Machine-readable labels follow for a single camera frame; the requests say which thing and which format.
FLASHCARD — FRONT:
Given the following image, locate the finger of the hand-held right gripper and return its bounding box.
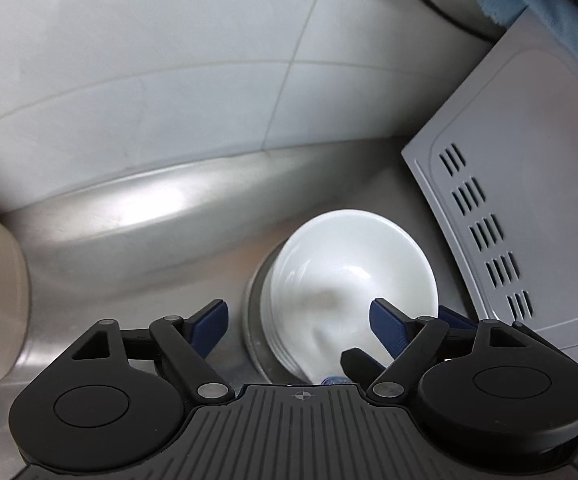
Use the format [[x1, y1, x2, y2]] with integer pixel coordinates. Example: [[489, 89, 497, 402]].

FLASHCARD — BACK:
[[321, 347, 387, 387], [438, 305, 478, 333]]

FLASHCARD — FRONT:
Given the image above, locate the white microwave oven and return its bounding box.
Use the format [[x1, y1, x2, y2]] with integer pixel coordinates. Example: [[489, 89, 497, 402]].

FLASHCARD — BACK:
[[401, 10, 578, 368]]

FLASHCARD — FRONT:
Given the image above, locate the large embossed metal plate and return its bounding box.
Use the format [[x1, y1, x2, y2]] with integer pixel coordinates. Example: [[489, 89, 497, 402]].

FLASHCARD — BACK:
[[241, 247, 320, 386]]

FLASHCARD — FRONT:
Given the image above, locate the blue cloth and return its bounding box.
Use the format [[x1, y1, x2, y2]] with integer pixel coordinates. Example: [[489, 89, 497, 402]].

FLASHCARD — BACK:
[[478, 0, 578, 96]]

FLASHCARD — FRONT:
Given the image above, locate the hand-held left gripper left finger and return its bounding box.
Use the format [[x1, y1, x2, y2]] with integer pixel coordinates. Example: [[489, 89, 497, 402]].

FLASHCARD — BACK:
[[72, 299, 235, 403]]

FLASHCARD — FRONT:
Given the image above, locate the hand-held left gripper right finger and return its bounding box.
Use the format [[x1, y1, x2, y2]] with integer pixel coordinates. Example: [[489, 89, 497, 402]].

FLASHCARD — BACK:
[[368, 297, 530, 403]]

